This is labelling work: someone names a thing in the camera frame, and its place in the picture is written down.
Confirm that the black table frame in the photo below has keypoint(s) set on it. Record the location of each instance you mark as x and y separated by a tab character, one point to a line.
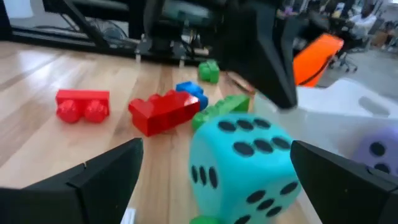
46	39

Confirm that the blue building block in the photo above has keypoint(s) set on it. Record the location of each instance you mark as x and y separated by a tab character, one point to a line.
192	90

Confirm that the purple foam die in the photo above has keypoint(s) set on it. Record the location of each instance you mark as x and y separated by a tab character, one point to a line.
377	152

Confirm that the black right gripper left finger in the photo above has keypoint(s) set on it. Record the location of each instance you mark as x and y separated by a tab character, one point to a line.
77	196

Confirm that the dark green small block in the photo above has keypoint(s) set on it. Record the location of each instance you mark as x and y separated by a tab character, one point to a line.
203	220

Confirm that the teal foam die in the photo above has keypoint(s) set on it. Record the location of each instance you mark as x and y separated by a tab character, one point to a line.
242	168

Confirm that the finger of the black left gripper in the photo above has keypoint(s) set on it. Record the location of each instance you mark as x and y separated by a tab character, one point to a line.
267	68

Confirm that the orange pumpkin face bucket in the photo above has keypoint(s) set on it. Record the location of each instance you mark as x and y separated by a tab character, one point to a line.
314	59

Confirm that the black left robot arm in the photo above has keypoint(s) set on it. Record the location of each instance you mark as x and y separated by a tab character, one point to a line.
164	40

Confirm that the long green building block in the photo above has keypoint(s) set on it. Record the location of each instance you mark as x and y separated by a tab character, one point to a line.
224	107

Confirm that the green two-stud building block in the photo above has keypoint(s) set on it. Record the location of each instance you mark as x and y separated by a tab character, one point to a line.
209	71

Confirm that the large red building block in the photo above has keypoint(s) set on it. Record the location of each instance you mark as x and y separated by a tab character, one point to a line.
164	112

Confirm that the person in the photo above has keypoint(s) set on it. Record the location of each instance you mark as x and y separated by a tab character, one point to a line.
362	21

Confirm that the clear plastic bin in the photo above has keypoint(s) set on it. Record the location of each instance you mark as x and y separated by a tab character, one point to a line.
329	130

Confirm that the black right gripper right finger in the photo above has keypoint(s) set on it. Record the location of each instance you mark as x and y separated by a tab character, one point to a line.
348	196

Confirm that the red two-stud building block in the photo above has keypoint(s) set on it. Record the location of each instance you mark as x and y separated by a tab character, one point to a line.
82	105

